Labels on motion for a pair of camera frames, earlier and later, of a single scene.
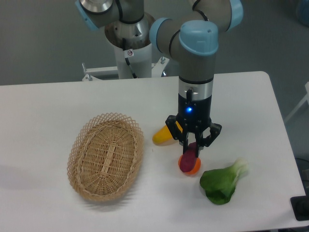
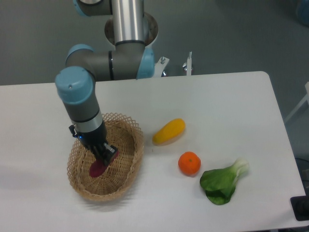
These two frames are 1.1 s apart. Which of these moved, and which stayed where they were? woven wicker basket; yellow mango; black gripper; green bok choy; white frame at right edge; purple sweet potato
Moved: black gripper; purple sweet potato
Stayed: woven wicker basket; white frame at right edge; green bok choy; yellow mango
